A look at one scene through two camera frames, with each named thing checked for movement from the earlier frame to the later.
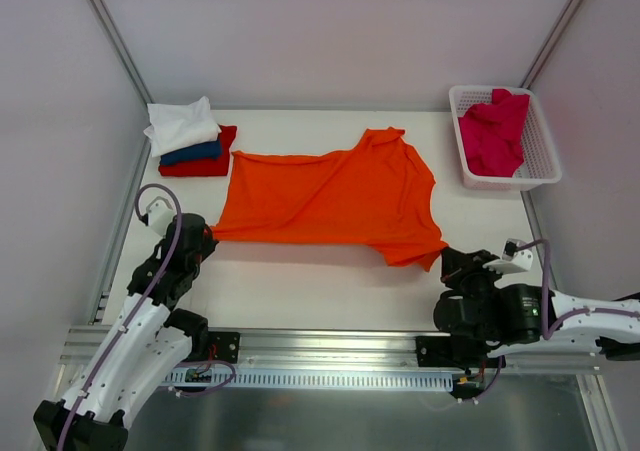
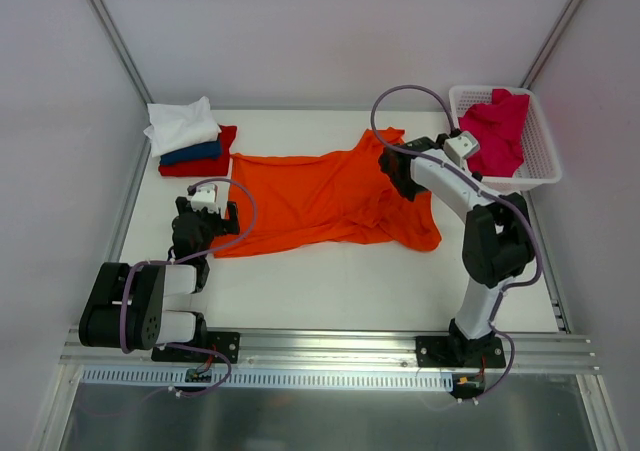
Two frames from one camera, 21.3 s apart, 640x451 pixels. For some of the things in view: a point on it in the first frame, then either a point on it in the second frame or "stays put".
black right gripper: (455, 264) -> (400, 172)
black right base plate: (442, 351) stays put
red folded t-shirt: (206, 167) stays put
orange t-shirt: (377, 193) stays put
